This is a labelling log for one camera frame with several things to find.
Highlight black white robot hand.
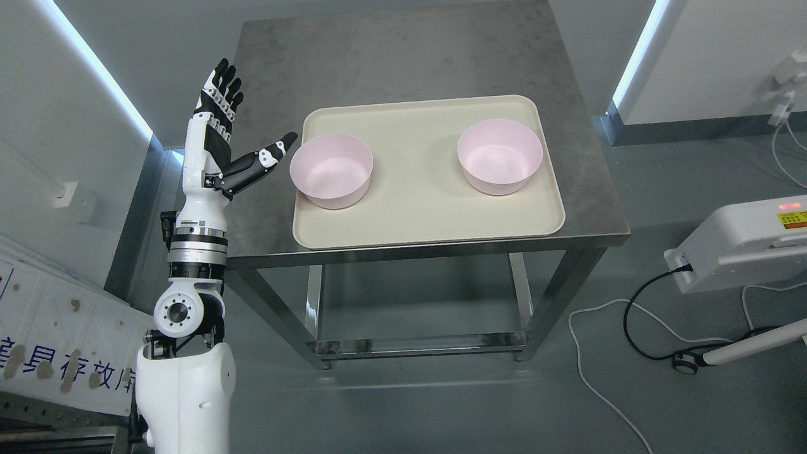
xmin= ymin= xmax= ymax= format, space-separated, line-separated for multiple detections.
xmin=182 ymin=58 xmax=299 ymax=201

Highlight pink bowl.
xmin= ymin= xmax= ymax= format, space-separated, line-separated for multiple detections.
xmin=456 ymin=119 xmax=545 ymax=196
xmin=290 ymin=133 xmax=374 ymax=210

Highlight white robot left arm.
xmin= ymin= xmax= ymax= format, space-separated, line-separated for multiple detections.
xmin=134 ymin=112 xmax=236 ymax=453

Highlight beige plastic tray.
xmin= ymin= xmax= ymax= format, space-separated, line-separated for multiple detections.
xmin=292 ymin=95 xmax=566 ymax=250

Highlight white sign board blue characters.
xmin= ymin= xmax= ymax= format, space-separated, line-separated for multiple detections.
xmin=1 ymin=247 xmax=152 ymax=416

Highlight stainless steel table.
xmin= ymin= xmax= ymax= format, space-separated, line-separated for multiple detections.
xmin=226 ymin=1 xmax=629 ymax=369

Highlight white machine with red light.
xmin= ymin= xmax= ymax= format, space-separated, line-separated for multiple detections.
xmin=663 ymin=195 xmax=806 ymax=294

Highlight white wall socket left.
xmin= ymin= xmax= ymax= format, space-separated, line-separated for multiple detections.
xmin=53 ymin=182 xmax=79 ymax=209

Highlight white floor cable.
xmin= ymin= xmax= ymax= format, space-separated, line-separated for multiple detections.
xmin=568 ymin=285 xmax=807 ymax=454

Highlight black power cable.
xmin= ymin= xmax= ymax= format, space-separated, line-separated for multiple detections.
xmin=623 ymin=265 xmax=782 ymax=361

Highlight white wall plug right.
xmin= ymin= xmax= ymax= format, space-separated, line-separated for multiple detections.
xmin=767 ymin=50 xmax=806 ymax=127

